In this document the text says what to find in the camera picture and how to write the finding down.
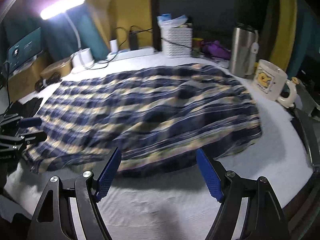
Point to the stainless steel tumbler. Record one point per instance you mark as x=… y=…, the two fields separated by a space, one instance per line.
x=244 y=50

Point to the white charger plug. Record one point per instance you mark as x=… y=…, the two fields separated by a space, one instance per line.
x=114 y=46

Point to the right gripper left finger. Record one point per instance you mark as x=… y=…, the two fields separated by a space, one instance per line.
x=52 y=218

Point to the teal curtain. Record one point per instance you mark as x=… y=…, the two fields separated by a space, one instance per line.
x=306 y=42
x=58 y=37

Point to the black power adapter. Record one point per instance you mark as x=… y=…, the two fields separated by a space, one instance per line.
x=133 y=40

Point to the white plastic basket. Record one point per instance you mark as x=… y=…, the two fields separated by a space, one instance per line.
x=176 y=42

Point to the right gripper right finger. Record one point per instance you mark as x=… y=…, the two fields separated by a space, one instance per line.
x=264 y=218

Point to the white power strip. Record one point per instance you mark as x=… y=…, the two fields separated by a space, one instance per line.
x=128 y=54

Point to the teal curtain right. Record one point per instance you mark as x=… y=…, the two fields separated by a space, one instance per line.
x=306 y=42

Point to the blue yellow plaid pants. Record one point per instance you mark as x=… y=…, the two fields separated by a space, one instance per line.
x=157 y=117

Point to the white desk lamp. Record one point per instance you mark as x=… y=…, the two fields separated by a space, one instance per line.
x=61 y=7

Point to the white tablecloth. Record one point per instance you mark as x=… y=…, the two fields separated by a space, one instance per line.
x=178 y=205

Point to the brown oval lidded container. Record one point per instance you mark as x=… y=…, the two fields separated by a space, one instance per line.
x=63 y=67

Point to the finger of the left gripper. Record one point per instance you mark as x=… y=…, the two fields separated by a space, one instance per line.
x=34 y=137
x=29 y=122

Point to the yellow curtain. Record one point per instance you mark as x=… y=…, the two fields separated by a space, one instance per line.
x=114 y=18
x=285 y=38

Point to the yellow curtain left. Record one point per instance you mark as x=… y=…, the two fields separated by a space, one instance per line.
x=114 y=18

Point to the purple cloth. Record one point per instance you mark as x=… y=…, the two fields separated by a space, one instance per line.
x=215 y=49

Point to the tablet with teal screen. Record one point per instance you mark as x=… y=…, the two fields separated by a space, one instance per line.
x=24 y=50

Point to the teal curtain left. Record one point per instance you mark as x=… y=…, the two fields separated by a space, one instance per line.
x=58 y=37

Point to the black folded garment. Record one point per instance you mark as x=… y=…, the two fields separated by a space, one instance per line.
x=26 y=110

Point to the white cartoon mug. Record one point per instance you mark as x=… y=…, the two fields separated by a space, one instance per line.
x=270 y=80

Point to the cardboard box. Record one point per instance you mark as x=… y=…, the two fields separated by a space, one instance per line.
x=23 y=82

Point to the yellow curtain right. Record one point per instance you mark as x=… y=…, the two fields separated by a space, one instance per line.
x=285 y=38

